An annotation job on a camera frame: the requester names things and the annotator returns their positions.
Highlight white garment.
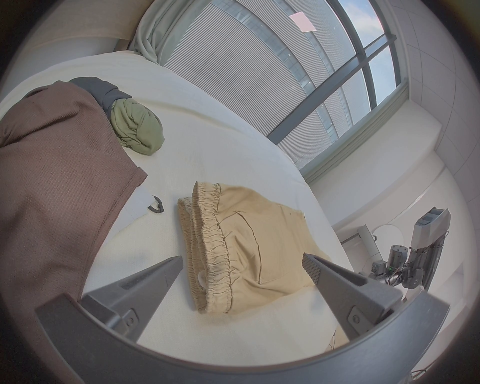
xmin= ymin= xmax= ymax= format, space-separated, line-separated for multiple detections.
xmin=119 ymin=185 xmax=166 ymax=230

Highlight green garment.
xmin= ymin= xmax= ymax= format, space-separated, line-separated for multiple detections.
xmin=109 ymin=98 xmax=166 ymax=157

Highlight dark grey garment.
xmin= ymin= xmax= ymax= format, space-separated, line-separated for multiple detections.
xmin=69 ymin=76 xmax=133 ymax=119

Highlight beige shorts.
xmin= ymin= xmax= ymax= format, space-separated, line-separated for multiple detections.
xmin=176 ymin=181 xmax=320 ymax=314

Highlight brown garment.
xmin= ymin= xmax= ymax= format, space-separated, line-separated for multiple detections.
xmin=0 ymin=80 xmax=149 ymax=338

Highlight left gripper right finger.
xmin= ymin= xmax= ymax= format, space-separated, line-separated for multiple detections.
xmin=302 ymin=253 xmax=404 ymax=343

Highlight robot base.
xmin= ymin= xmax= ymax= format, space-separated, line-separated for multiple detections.
xmin=331 ymin=150 xmax=470 ymax=302

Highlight window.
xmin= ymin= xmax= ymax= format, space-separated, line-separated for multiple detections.
xmin=160 ymin=0 xmax=410 ymax=181

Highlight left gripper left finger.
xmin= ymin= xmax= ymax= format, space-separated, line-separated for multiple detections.
xmin=80 ymin=256 xmax=184 ymax=343

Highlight pale green curtain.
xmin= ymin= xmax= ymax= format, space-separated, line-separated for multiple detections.
xmin=133 ymin=0 xmax=205 ymax=65

